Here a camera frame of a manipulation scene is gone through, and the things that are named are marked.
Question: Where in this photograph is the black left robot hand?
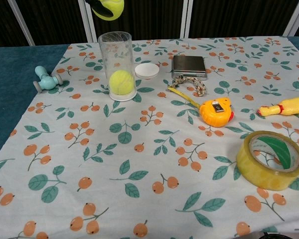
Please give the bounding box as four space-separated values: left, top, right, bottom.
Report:
85 0 115 18

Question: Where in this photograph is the yellow tennis ball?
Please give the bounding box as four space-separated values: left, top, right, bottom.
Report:
109 70 135 96
91 0 125 21

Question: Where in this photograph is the clear plastic tube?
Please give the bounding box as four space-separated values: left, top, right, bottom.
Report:
98 31 138 102

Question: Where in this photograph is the white round tube lid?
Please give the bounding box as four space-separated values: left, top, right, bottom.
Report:
135 63 159 80

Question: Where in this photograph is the light blue roller massager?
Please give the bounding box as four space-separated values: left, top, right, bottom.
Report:
32 65 64 94

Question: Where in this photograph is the silver pocket digital scale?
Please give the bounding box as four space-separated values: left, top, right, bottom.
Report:
171 55 208 81

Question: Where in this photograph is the orange yellow tape measure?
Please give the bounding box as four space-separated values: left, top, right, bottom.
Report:
167 86 235 127

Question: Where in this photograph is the floral fruit print tablecloth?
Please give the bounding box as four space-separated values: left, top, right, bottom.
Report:
0 36 299 239

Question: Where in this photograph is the yellow rubber chicken toy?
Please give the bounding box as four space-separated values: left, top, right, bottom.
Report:
256 97 299 117

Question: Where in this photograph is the clear packing tape roll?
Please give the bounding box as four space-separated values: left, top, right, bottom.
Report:
236 130 299 191

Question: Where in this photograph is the braided rope dog toy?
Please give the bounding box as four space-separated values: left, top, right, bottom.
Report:
169 76 209 97

